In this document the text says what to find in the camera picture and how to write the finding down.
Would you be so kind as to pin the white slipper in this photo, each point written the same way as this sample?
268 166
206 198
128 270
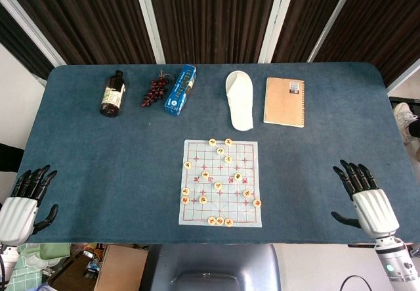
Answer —
241 107

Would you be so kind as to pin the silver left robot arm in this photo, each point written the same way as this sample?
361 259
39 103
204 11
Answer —
6 247

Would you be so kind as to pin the blue cardboard box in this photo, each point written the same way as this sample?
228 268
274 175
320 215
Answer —
180 90

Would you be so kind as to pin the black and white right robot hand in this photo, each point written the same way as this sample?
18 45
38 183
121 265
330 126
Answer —
375 209

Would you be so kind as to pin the wooden chess piece red character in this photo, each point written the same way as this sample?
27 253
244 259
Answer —
185 199
217 186
257 202
229 222
186 191
212 220
228 142
228 159
220 220

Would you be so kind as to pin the dark red plastic grape bunch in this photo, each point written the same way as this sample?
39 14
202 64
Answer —
155 89

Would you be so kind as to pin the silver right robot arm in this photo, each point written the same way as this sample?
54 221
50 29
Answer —
393 261

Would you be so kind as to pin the wooden chess piece black character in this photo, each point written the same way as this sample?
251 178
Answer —
247 193
212 142
238 176
203 199
187 165
220 151
205 174

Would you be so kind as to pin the white sneaker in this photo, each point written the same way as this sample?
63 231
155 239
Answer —
403 120

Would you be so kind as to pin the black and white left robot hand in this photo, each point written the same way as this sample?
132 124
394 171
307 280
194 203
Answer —
18 217

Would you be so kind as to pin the dark brown glass bottle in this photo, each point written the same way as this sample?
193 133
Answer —
112 95

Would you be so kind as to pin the white frame post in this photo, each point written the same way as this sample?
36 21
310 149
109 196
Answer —
334 18
149 18
277 18
33 28

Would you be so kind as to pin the brown cardboard box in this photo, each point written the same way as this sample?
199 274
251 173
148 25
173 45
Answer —
121 268

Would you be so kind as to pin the brown spiral notebook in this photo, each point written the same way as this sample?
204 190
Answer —
283 103

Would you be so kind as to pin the Chinese chess board sheet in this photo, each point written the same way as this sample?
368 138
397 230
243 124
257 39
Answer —
229 210

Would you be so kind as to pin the grey robot torso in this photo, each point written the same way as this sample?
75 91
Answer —
213 264

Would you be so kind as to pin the dark brown curtain panel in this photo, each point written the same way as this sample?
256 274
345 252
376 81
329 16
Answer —
377 31
85 18
19 48
213 18
308 18

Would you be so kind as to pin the green and white bag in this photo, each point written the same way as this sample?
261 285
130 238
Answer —
29 268

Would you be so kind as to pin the blue table cloth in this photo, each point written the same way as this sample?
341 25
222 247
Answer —
115 172

